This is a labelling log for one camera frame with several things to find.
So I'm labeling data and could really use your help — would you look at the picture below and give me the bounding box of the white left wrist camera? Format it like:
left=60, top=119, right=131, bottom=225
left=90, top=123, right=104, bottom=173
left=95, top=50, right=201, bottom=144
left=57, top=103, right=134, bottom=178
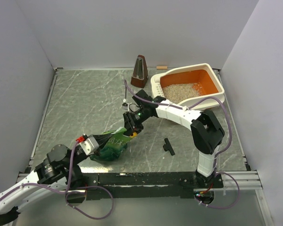
left=76, top=134, right=100, bottom=156

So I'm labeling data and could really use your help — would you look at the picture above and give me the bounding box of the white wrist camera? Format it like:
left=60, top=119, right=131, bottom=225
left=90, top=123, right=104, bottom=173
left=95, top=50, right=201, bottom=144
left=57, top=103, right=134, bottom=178
left=122, top=99, right=135, bottom=112
left=76, top=134, right=100, bottom=156

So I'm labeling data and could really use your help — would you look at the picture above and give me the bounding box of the black bag clip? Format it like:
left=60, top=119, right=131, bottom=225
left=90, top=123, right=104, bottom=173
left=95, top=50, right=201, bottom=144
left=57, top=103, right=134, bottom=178
left=163, top=138, right=175, bottom=156

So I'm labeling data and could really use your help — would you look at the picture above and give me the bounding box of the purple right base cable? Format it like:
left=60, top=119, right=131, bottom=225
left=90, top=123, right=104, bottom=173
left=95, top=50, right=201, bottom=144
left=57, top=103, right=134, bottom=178
left=194, top=171, right=241, bottom=210

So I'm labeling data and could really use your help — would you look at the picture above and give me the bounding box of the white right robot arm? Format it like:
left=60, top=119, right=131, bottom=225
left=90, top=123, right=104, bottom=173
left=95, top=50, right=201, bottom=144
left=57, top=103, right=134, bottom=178
left=123, top=89, right=225, bottom=188

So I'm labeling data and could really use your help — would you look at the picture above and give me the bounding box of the green litter bag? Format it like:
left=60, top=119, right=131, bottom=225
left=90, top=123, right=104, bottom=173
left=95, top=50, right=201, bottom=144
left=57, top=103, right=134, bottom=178
left=90, top=127, right=132, bottom=161

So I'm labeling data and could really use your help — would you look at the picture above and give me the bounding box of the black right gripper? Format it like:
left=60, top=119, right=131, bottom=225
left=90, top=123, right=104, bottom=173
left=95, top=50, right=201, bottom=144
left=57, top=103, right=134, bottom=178
left=123, top=107, right=149, bottom=141

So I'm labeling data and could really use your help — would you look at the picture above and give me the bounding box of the brown wooden metronome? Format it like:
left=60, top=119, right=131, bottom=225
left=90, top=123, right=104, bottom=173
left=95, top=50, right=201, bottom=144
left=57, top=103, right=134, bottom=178
left=131, top=55, right=148, bottom=89

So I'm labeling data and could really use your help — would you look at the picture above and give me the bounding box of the small wooden block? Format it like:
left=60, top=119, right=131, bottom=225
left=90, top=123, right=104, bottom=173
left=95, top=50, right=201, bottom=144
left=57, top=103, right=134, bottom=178
left=156, top=66, right=168, bottom=70

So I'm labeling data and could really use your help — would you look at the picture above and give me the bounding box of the beige litter in box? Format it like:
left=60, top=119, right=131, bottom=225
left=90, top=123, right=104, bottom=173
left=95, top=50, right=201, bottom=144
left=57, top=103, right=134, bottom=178
left=162, top=83, right=200, bottom=104

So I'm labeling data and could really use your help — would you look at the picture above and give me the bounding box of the orange white litter box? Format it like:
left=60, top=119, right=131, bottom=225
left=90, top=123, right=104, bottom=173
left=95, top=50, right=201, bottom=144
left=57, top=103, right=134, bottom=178
left=150, top=63, right=225, bottom=110

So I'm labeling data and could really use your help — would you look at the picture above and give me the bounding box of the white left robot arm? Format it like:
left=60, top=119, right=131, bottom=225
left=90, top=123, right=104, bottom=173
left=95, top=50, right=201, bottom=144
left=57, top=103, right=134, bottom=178
left=0, top=132, right=114, bottom=226

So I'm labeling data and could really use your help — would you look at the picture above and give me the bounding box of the yellow plastic scoop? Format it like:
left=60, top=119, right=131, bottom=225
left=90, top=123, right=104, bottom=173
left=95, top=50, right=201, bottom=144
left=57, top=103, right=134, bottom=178
left=130, top=132, right=138, bottom=138

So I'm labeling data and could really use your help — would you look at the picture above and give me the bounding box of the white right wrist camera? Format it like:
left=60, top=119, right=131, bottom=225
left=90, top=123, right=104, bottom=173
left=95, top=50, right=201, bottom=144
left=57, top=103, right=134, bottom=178
left=122, top=99, right=135, bottom=112

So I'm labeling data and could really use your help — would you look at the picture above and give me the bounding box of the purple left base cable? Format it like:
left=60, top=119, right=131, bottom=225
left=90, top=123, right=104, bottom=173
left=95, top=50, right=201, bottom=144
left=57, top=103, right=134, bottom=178
left=65, top=185, right=114, bottom=219

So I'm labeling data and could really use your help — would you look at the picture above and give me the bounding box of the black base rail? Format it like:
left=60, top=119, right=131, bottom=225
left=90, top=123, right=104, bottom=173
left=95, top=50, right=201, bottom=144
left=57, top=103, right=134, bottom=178
left=70, top=171, right=224, bottom=201

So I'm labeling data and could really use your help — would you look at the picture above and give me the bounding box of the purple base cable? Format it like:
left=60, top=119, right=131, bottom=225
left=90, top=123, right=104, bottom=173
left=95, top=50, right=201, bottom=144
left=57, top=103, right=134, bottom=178
left=65, top=185, right=114, bottom=219
left=194, top=171, right=241, bottom=210

